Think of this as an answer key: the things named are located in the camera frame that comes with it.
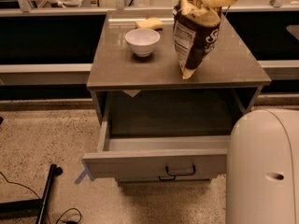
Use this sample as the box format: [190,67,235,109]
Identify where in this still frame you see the white bowl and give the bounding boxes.
[125,28,160,57]

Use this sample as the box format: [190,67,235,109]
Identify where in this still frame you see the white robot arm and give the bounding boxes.
[204,109,299,224]

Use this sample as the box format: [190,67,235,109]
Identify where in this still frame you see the black floor cable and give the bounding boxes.
[0,170,83,224]

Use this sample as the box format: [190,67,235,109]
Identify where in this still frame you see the blue floor tape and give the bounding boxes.
[75,160,94,185]

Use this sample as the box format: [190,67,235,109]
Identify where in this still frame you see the open grey top drawer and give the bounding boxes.
[83,89,244,184]

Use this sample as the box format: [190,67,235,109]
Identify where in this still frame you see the grey counter cabinet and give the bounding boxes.
[87,9,271,113]

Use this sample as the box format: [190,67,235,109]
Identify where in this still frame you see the black drawer handle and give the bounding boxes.
[165,165,196,177]
[158,176,176,182]

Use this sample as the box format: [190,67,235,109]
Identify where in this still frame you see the yellow sponge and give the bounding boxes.
[135,18,164,30]

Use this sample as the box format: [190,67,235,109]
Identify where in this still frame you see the brown chip bag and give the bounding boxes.
[173,0,221,79]

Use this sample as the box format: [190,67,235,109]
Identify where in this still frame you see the metal railing frame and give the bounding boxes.
[0,0,299,86]

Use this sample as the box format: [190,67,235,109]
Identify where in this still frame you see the black lower drawer handle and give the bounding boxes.
[158,176,176,182]

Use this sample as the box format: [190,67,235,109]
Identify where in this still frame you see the black metal stand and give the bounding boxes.
[0,164,63,224]

